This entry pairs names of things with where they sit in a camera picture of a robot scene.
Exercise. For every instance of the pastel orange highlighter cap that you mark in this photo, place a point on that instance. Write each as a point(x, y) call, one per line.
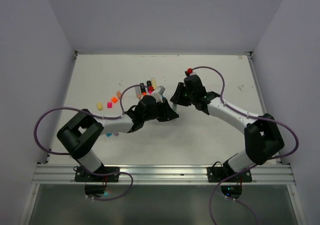
point(119, 94)

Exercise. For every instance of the yellow highlighter cap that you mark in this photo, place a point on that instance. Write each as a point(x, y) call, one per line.
point(99, 106)

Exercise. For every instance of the pastel green highlighter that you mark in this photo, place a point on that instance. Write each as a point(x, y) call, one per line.
point(174, 107)

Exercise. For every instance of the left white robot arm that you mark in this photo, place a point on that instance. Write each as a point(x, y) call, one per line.
point(81, 132)

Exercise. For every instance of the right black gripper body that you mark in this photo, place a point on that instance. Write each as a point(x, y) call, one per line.
point(191, 96)

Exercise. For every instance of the pastel orange highlighter body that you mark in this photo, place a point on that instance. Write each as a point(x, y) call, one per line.
point(138, 93)

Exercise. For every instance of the neon orange highlighter cap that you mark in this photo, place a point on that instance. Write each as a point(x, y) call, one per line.
point(114, 99)

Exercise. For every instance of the yellow highlighter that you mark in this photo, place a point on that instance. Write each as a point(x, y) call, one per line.
point(153, 82)

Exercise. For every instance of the aluminium rail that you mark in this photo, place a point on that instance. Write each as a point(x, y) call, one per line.
point(66, 174)

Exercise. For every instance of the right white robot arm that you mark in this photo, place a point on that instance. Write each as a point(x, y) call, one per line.
point(262, 138)

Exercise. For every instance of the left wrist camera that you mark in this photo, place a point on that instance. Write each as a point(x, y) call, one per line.
point(158, 94)

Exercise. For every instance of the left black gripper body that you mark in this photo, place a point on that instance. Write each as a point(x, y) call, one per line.
point(157, 112)

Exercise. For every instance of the black neon pink highlighter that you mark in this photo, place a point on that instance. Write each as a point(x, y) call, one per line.
point(150, 88)

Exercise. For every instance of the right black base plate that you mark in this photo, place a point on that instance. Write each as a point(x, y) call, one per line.
point(219, 171)

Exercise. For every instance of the black neon orange highlighter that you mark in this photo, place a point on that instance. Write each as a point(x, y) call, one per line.
point(143, 89)

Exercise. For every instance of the neon pink highlighter cap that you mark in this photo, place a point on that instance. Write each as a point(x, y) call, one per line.
point(109, 104)

